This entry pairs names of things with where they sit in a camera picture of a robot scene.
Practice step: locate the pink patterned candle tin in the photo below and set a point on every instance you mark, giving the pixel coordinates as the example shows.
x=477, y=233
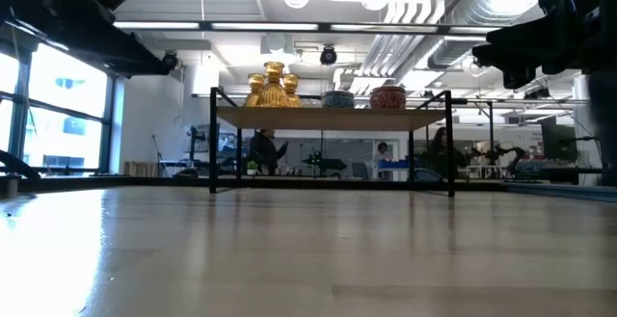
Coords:
x=388, y=97

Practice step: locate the wooden shelf with black frame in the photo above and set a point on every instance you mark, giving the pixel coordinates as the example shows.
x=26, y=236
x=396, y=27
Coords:
x=328, y=118

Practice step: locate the black background robot arm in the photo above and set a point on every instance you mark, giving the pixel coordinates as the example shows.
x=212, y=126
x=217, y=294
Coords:
x=328, y=164
x=506, y=155

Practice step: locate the person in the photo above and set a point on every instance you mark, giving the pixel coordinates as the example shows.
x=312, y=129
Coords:
x=382, y=158
x=264, y=150
x=439, y=150

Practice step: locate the black ceiling spotlight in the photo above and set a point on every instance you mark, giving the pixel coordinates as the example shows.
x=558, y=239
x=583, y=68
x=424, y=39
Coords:
x=170, y=60
x=328, y=56

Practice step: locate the small background potted plant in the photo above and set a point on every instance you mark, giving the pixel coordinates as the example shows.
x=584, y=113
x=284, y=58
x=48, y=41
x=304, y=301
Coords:
x=252, y=167

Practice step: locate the teal patterned candle tin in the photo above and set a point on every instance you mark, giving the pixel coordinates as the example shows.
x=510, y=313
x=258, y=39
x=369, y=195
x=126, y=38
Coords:
x=337, y=100

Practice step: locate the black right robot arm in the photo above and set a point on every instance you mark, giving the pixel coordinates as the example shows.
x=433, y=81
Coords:
x=605, y=129

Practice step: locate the computer monitor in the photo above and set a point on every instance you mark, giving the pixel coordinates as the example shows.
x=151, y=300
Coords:
x=559, y=141
x=205, y=139

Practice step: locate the black overhead crossbar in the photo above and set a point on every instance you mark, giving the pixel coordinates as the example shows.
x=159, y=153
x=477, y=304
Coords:
x=325, y=27

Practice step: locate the black metal rig frame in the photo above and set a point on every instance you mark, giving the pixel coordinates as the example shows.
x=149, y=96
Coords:
x=313, y=183

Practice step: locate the amber glass candlestick holder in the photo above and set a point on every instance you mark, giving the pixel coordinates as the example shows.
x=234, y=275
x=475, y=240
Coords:
x=293, y=88
x=253, y=90
x=274, y=90

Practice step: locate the silver ventilation duct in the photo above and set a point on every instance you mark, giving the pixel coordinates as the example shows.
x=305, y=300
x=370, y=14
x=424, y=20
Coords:
x=482, y=8

